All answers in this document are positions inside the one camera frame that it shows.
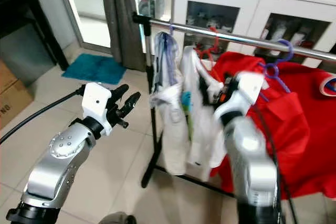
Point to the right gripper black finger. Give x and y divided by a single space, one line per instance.
230 82
205 85

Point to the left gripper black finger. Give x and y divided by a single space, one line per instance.
119 94
130 104

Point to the red plastic hanger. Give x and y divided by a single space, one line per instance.
210 51

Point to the purple plastic hanger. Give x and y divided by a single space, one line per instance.
273 67
171 27

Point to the white blue patterned garment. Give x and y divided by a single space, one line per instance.
168 87

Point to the teal floor mat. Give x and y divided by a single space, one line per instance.
92 69

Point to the white printed t-shirt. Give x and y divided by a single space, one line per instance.
202 129

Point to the metal clothes rack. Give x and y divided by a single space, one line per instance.
241 38

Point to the grey curtain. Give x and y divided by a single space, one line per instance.
121 19

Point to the glass sliding door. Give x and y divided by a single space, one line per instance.
92 24

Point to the red polo shirt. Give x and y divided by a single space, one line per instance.
299 129

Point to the printed cardboard box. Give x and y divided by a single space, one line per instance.
13 111

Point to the grey metal panel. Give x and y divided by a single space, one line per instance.
26 51

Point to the black desk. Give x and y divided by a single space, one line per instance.
26 11

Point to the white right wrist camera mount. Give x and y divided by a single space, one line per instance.
248 87

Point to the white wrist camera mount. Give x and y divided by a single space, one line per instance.
248 87
97 103

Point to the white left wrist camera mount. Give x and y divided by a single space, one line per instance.
97 103

